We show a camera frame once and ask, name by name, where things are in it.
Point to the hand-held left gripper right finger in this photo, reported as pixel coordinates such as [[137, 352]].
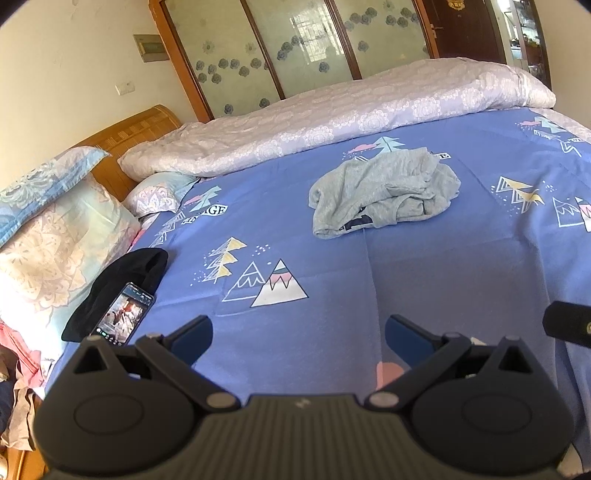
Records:
[[406, 339]]

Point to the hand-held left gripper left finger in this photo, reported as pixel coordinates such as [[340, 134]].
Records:
[[194, 341]]

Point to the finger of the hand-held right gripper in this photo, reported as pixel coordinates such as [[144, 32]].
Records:
[[570, 323]]

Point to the grey pants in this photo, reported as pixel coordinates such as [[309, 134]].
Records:
[[383, 189]]

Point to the smartphone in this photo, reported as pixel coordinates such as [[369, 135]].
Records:
[[124, 314]]

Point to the blue printed bed sheet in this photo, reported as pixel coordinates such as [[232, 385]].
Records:
[[351, 277]]

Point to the black cloth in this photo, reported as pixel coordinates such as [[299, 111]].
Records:
[[124, 272]]

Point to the small floral pillow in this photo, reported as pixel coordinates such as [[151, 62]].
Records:
[[157, 194]]

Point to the large pale floral pillow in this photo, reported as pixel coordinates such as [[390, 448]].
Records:
[[55, 254]]

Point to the pink cloth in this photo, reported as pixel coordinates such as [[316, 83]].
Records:
[[18, 346]]

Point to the pile of clothes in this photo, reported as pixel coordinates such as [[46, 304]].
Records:
[[18, 415]]

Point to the wooden bed headboard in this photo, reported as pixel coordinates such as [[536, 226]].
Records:
[[134, 134]]

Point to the blue patchwork pillow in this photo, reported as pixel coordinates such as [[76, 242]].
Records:
[[41, 184]]

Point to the lilac floral quilt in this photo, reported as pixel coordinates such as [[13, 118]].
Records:
[[351, 106]]

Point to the glass cabinet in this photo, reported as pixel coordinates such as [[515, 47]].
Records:
[[526, 37]]

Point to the dark brown door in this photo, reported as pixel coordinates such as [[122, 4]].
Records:
[[466, 32]]

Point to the wooden wardrobe with glass doors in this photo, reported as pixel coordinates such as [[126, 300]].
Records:
[[295, 41]]

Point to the gold door ornament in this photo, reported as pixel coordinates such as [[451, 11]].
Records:
[[455, 3]]

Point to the white wall switch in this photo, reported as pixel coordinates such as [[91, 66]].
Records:
[[125, 88]]

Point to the grey wall panel box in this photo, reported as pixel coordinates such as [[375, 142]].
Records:
[[150, 47]]

